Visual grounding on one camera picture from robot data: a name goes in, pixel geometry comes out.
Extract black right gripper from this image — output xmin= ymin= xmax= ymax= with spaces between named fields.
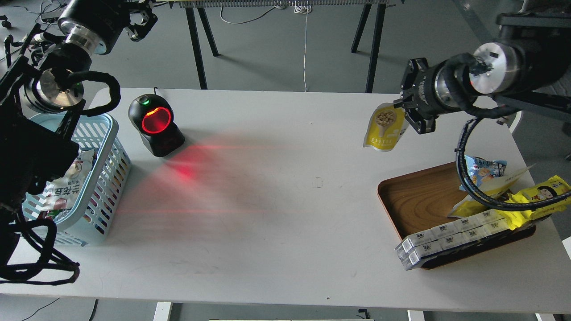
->
xmin=392 ymin=58 xmax=447 ymax=134

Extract yellow white flat pouch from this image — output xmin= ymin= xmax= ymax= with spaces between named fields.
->
xmin=447 ymin=166 xmax=532 ymax=218

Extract black trestle table frame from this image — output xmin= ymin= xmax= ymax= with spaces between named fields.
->
xmin=178 ymin=0 xmax=389 ymax=93

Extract yellow white nut snack pouch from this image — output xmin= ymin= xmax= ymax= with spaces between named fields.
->
xmin=363 ymin=103 xmax=409 ymax=152

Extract black floor cables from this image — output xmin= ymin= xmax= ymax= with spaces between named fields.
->
xmin=0 ymin=0 xmax=67 ymax=49

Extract brown wooden tray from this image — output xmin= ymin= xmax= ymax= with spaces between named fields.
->
xmin=377 ymin=162 xmax=536 ymax=270

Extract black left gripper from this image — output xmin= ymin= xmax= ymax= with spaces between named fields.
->
xmin=58 ymin=0 xmax=158 ymax=55

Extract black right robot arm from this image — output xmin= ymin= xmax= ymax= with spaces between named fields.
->
xmin=393 ymin=8 xmax=571 ymax=211

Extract bright yellow snack bag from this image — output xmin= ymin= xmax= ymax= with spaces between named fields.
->
xmin=493 ymin=175 xmax=571 ymax=230

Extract blue snack bag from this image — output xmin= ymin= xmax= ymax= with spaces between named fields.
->
xmin=464 ymin=155 xmax=508 ymax=187

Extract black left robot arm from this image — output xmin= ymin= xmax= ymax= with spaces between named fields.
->
xmin=0 ymin=0 xmax=158 ymax=286

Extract white boxed snack pack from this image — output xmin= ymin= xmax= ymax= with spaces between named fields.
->
xmin=394 ymin=210 xmax=510 ymax=270

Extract black barcode scanner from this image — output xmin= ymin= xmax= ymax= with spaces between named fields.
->
xmin=128 ymin=86 xmax=185 ymax=158

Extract light blue plastic basket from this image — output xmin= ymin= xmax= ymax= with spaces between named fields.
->
xmin=21 ymin=112 xmax=132 ymax=247

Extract white hanging cable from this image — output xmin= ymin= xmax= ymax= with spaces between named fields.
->
xmin=293 ymin=0 xmax=313 ymax=92

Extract red white snack bag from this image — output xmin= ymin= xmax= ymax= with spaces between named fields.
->
xmin=37 ymin=148 xmax=98 ymax=221

